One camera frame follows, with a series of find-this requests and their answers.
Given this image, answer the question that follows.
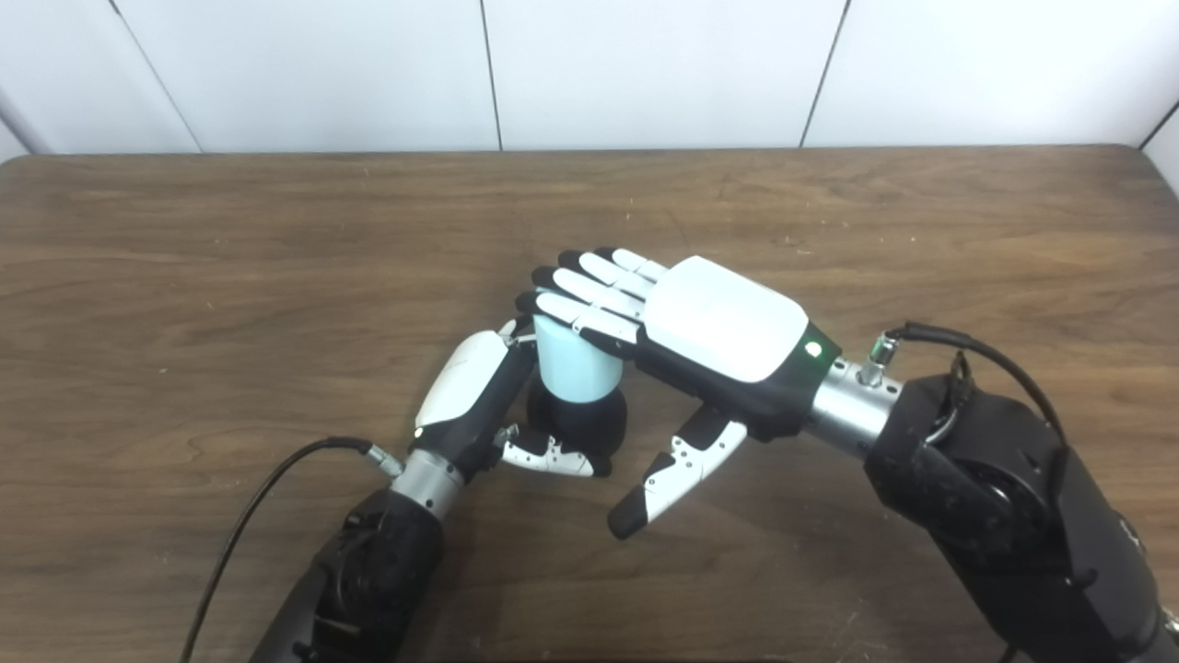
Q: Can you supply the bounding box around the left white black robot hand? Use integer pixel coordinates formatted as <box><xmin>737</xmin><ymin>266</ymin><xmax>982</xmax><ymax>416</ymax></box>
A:
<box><xmin>412</xmin><ymin>318</ymin><xmax>613</xmax><ymax>482</ymax></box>

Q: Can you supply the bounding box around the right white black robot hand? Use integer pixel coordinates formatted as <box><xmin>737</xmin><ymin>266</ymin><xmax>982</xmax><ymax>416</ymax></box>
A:
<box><xmin>514</xmin><ymin>247</ymin><xmax>841</xmax><ymax>541</ymax></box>

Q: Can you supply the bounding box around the light blue cylinder cup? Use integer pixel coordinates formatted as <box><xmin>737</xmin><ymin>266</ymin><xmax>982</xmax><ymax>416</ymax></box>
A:
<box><xmin>532</xmin><ymin>315</ymin><xmax>625</xmax><ymax>404</ymax></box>

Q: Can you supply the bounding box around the black flared nozzle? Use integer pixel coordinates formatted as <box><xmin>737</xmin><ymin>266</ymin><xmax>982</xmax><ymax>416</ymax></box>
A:
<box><xmin>525</xmin><ymin>382</ymin><xmax>629</xmax><ymax>461</ymax></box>

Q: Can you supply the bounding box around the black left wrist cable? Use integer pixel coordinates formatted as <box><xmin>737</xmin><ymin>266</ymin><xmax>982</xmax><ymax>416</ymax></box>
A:
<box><xmin>180</xmin><ymin>436</ymin><xmax>404</xmax><ymax>663</ymax></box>

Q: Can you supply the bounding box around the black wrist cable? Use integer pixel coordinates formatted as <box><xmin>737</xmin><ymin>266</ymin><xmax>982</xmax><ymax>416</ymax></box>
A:
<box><xmin>180</xmin><ymin>436</ymin><xmax>404</xmax><ymax>663</ymax></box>
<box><xmin>869</xmin><ymin>321</ymin><xmax>1069</xmax><ymax>443</ymax></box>

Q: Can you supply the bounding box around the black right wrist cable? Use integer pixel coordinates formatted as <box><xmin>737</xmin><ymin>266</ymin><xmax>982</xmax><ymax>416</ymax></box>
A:
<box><xmin>869</xmin><ymin>321</ymin><xmax>1069</xmax><ymax>443</ymax></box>

